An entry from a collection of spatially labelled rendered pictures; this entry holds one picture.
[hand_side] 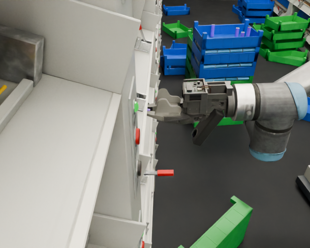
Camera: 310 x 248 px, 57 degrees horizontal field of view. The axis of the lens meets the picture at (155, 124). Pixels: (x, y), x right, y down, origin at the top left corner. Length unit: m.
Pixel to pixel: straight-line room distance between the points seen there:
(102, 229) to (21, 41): 0.20
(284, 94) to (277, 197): 0.79
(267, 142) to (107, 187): 0.57
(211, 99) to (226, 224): 0.48
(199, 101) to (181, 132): 1.01
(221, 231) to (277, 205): 0.46
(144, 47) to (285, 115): 0.37
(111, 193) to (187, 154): 1.27
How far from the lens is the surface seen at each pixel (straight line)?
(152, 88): 0.99
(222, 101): 0.70
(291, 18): 2.96
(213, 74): 1.55
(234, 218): 1.04
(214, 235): 0.99
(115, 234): 0.31
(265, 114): 0.71
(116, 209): 0.28
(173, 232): 1.22
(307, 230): 1.37
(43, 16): 0.18
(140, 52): 0.74
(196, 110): 0.68
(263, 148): 0.79
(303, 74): 0.88
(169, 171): 0.63
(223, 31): 1.69
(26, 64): 0.18
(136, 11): 0.27
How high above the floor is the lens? 1.02
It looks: 36 degrees down
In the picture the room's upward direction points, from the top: straight up
